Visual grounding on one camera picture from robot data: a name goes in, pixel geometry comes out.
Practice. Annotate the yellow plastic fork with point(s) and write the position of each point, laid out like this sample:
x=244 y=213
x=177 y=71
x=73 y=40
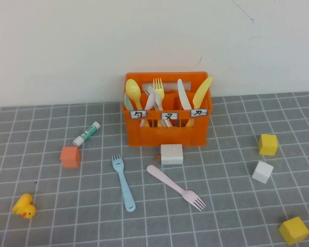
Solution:
x=157 y=86

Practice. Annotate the white green glue stick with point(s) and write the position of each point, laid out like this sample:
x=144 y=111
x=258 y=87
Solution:
x=86 y=133

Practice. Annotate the yellow rubber duck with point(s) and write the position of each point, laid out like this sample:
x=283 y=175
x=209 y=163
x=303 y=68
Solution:
x=25 y=208

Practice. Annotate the yellow plastic knife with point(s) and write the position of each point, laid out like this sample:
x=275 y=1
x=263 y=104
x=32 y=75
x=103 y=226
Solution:
x=201 y=92

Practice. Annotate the orange foam cube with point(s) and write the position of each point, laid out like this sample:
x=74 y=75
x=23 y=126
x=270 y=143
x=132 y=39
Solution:
x=70 y=158

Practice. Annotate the white label reading 勺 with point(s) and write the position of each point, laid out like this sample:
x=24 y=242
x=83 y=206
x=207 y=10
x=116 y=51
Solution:
x=138 y=114

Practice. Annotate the yellow foam cube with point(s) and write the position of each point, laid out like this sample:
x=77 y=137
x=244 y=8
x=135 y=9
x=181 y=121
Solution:
x=267 y=144
x=294 y=230

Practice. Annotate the white plastic knife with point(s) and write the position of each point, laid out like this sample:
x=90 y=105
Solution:
x=182 y=95

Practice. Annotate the white charger plug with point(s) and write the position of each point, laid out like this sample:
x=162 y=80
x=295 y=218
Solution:
x=171 y=154

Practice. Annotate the pale green plastic spoon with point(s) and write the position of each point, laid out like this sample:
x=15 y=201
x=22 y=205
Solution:
x=126 y=101

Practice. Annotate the light blue plastic fork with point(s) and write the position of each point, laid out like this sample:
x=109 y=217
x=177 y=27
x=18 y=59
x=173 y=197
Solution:
x=124 y=185

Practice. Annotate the orange plastic cutlery holder crate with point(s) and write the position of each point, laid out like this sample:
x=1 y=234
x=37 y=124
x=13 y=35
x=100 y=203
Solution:
x=167 y=136

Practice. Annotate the white label reading 刀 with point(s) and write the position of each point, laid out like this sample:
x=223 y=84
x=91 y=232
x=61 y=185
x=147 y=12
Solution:
x=198 y=113

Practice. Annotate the white foam cube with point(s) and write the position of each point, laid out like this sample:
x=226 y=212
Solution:
x=262 y=172

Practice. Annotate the yellow plastic spoon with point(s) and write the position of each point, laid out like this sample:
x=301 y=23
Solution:
x=133 y=88

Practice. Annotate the large pink plastic fork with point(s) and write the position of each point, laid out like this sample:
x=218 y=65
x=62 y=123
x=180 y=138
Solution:
x=170 y=182

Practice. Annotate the white label reading 叉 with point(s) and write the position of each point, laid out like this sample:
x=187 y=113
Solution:
x=169 y=116

